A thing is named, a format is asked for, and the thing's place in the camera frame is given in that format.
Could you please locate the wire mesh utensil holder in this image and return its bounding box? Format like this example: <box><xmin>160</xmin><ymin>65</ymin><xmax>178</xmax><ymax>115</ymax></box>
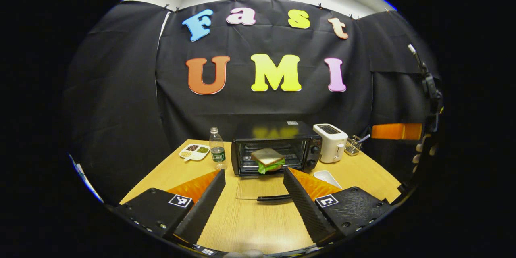
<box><xmin>345</xmin><ymin>135</ymin><xmax>362</xmax><ymax>156</ymax></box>

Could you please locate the black electric oven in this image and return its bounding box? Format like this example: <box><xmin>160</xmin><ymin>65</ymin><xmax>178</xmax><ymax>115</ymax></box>
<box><xmin>231</xmin><ymin>120</ymin><xmax>323</xmax><ymax>202</ymax></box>

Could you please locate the sandwich with lettuce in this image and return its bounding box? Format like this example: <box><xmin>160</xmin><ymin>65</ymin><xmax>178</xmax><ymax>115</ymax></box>
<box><xmin>251</xmin><ymin>148</ymin><xmax>286</xmax><ymax>175</ymax></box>

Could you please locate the white divided plate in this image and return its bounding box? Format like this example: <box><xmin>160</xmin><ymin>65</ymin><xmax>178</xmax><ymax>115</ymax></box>
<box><xmin>179</xmin><ymin>143</ymin><xmax>210</xmax><ymax>162</ymax></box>

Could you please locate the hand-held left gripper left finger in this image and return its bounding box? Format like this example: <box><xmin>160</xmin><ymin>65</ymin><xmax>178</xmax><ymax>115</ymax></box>
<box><xmin>114</xmin><ymin>169</ymin><xmax>226</xmax><ymax>246</ymax></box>

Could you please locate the black backdrop cloth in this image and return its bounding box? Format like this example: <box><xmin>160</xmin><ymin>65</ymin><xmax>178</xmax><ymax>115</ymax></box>
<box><xmin>62</xmin><ymin>0</ymin><xmax>442</xmax><ymax>205</ymax></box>

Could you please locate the white toaster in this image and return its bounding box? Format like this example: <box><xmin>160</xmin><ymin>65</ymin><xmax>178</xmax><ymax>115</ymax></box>
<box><xmin>313</xmin><ymin>123</ymin><xmax>348</xmax><ymax>164</ymax></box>

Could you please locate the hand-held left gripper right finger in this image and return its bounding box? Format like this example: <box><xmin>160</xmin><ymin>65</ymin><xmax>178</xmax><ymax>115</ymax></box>
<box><xmin>283</xmin><ymin>167</ymin><xmax>393</xmax><ymax>247</ymax></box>

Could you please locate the clear plastic water bottle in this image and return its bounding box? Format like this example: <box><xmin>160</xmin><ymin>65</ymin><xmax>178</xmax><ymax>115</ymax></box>
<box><xmin>209</xmin><ymin>127</ymin><xmax>226</xmax><ymax>163</ymax></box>

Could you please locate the white rectangular tray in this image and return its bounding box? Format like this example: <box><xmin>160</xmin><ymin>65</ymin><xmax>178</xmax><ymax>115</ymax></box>
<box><xmin>314</xmin><ymin>170</ymin><xmax>342</xmax><ymax>189</ymax></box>

